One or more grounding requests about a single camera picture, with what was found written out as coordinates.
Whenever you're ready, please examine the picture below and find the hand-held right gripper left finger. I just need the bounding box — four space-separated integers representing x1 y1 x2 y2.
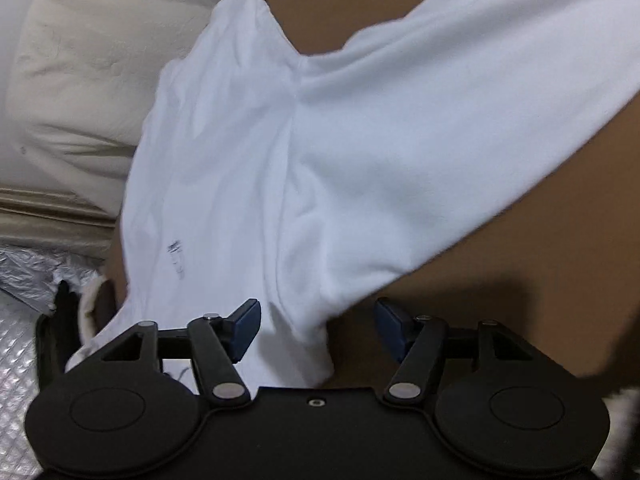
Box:
75 299 262 406

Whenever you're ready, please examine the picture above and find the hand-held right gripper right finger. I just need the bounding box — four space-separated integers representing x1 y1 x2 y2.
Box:
375 297 551 403

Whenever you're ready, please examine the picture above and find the white garment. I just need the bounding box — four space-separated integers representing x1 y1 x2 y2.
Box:
65 0 640 391

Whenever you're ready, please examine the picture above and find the cream folded garment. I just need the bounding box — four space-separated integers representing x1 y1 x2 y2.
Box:
65 276 126 371

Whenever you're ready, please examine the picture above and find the silver plastic sheet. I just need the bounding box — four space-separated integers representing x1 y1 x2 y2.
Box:
0 247 108 311

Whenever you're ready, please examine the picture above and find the silver quilted insulation sheet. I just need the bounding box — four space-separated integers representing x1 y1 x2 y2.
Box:
0 290 76 461

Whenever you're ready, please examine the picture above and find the black and white cloth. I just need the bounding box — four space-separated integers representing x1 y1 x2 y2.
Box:
602 385 640 461

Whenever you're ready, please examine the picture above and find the cream draped cloth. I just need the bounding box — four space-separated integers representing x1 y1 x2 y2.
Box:
5 0 241 191

